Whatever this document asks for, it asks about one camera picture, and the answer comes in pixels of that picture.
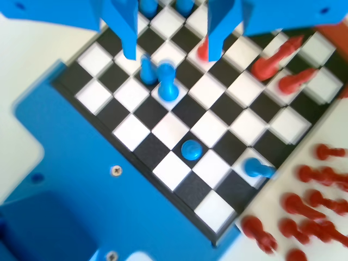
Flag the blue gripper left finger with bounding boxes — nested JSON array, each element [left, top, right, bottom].
[[0, 0, 138, 61]]

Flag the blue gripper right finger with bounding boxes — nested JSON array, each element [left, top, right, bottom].
[[207, 0, 348, 63]]

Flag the blue chess king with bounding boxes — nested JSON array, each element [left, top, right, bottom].
[[157, 61, 180, 102]]

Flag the blue chess pawn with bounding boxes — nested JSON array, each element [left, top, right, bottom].
[[181, 139, 203, 161], [175, 0, 195, 16], [139, 53, 159, 86], [243, 157, 277, 179], [138, 0, 158, 18]]

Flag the red chess pawn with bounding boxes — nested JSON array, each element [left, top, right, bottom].
[[197, 35, 210, 61], [304, 189, 348, 216], [314, 143, 347, 161], [278, 67, 319, 95], [295, 164, 327, 184], [300, 219, 347, 245]]

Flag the red chess rook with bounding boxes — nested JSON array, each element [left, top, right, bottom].
[[240, 215, 279, 254], [285, 247, 309, 261]]

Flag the black and white chessboard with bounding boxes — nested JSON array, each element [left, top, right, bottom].
[[51, 0, 348, 247]]

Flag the red base plate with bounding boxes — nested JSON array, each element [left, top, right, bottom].
[[312, 16, 348, 41]]

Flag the blue base plate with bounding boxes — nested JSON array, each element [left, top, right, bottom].
[[0, 61, 242, 261]]

